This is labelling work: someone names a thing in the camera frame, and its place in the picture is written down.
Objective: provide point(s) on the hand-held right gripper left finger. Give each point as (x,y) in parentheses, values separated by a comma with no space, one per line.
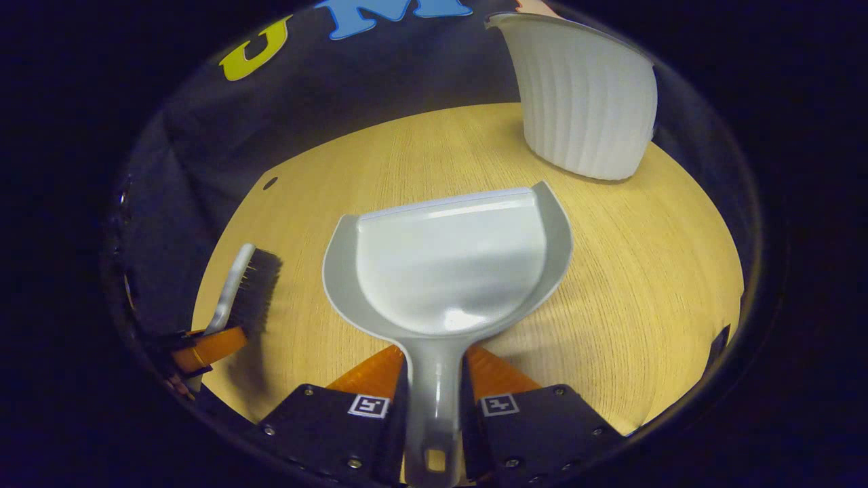
(325,427)

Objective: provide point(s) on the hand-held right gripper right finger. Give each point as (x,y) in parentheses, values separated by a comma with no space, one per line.
(542,434)

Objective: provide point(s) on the grey plastic dustpan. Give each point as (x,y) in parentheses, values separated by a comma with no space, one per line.
(447,271)

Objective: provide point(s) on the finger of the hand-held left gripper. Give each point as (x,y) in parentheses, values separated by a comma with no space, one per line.
(210,347)

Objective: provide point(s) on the white ribbed garbage bin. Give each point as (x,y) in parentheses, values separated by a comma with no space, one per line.
(583,102)

